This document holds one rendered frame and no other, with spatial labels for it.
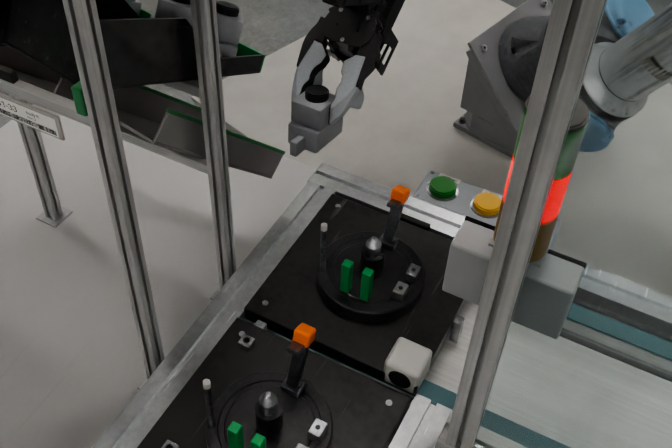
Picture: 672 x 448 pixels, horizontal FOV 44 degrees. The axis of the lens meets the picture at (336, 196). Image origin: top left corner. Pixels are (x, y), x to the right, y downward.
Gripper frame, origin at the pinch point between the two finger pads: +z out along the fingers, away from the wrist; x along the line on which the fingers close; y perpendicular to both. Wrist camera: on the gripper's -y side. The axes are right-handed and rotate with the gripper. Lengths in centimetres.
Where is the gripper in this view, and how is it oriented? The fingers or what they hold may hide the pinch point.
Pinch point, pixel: (313, 106)
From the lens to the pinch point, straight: 104.5
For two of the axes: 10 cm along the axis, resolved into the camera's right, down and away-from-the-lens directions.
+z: -4.2, 9.0, -1.1
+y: 3.2, 2.7, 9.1
